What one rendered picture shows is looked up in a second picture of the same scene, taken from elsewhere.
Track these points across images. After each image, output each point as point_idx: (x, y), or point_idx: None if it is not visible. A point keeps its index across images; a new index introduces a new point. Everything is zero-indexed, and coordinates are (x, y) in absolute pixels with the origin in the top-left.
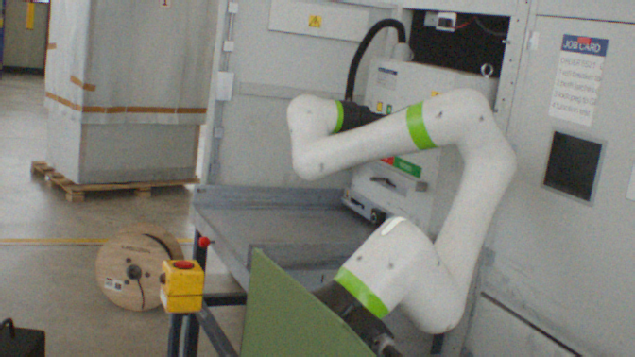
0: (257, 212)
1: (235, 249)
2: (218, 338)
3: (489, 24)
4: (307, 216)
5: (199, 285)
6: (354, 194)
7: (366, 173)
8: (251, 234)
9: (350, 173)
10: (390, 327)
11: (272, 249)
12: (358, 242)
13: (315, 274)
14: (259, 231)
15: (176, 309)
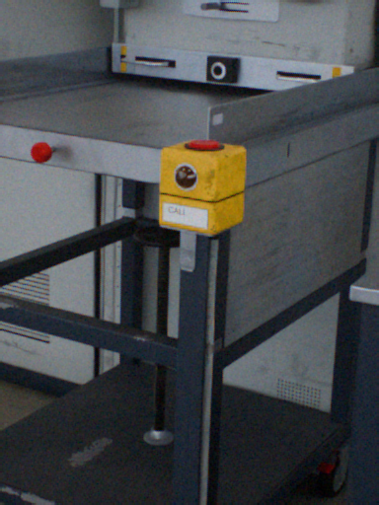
0: (31, 102)
1: (133, 141)
2: (86, 322)
3: None
4: (103, 95)
5: (243, 174)
6: (144, 47)
7: (162, 7)
8: (101, 123)
9: (91, 25)
10: (332, 218)
11: (231, 113)
12: (302, 85)
13: (282, 144)
14: (100, 119)
15: (221, 225)
